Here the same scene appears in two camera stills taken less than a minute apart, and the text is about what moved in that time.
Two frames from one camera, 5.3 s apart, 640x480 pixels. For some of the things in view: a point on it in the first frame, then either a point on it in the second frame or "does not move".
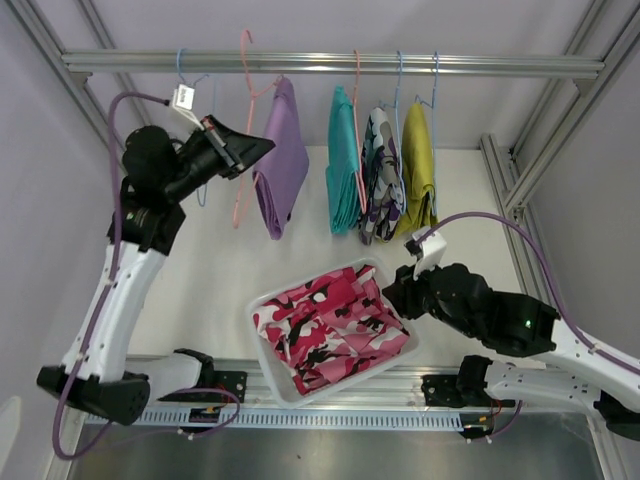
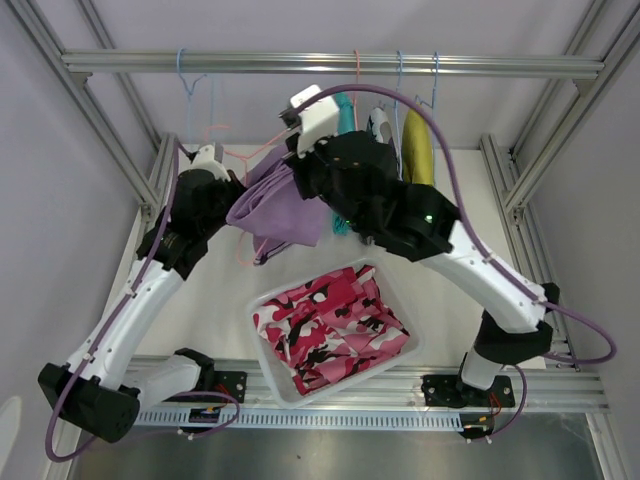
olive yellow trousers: (417, 209) does not move
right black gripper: (401, 291) -> (300, 165)
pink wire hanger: (241, 189) -> (245, 156)
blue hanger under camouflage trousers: (397, 104) does not move
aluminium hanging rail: (335, 65) does not move
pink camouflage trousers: (331, 327) does not move
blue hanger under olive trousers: (433, 106) does not move
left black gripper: (242, 150) -> (234, 187)
